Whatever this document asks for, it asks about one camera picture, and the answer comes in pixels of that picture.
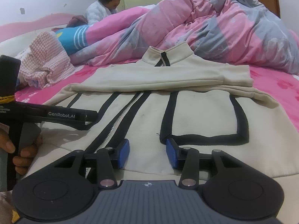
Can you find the pink grey floral duvet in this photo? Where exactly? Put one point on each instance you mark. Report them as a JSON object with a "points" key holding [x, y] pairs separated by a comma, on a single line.
{"points": [[186, 28]]}

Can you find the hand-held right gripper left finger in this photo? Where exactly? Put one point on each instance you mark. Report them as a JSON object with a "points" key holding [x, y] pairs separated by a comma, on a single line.
{"points": [[123, 153]]}

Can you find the beige jacket with black trim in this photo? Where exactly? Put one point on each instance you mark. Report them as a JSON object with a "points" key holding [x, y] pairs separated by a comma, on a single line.
{"points": [[198, 112]]}

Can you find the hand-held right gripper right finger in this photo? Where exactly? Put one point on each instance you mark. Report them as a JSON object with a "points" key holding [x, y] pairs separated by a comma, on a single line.
{"points": [[172, 155]]}

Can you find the blue striped pillow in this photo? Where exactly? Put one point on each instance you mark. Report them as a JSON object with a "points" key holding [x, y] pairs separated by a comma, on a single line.
{"points": [[70, 39]]}

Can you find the pink white headboard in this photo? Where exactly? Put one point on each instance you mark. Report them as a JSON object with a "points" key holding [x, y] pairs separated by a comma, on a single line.
{"points": [[23, 28]]}

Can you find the pink white checked blanket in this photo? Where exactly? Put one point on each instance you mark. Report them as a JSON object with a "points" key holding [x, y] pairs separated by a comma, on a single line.
{"points": [[46, 60]]}

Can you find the person's left hand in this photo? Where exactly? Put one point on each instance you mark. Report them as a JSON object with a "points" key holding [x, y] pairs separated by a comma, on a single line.
{"points": [[23, 159]]}

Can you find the maroon cloth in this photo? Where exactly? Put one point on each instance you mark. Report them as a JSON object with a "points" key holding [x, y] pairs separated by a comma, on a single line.
{"points": [[77, 21]]}

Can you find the pink floral bed sheet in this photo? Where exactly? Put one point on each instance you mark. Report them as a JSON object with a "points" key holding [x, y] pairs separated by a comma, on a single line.
{"points": [[275, 84]]}

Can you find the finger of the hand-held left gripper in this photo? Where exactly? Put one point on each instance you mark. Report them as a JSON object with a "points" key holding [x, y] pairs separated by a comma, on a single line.
{"points": [[91, 116]]}

